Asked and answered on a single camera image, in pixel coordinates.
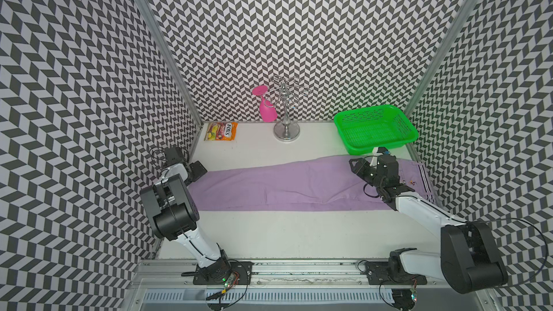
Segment purple long pants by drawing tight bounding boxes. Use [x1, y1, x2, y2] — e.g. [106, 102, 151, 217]
[188, 154, 435, 213]

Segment pink plastic goblet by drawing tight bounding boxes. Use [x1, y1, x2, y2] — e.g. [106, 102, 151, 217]
[252, 85, 278, 122]

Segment green plastic basket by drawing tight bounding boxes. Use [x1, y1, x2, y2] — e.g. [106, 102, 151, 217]
[334, 105, 419, 156]

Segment chrome cup holder stand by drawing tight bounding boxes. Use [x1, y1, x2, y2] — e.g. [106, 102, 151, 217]
[272, 76, 310, 143]

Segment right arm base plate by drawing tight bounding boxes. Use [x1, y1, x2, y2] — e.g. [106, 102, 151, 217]
[363, 261, 428, 286]

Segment aluminium front rail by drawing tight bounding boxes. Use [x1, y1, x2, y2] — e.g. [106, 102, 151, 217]
[129, 258, 493, 290]

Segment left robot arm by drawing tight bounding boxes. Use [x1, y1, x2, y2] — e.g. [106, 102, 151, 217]
[140, 145, 230, 274]

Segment orange candy bag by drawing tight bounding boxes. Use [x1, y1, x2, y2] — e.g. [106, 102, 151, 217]
[204, 122, 238, 141]

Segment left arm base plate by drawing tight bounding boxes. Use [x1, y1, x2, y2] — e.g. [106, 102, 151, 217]
[193, 260, 253, 286]

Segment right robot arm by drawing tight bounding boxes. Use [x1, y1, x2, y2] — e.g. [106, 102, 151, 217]
[349, 148, 508, 294]

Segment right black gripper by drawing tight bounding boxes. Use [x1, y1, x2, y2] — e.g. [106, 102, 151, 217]
[349, 157, 385, 189]

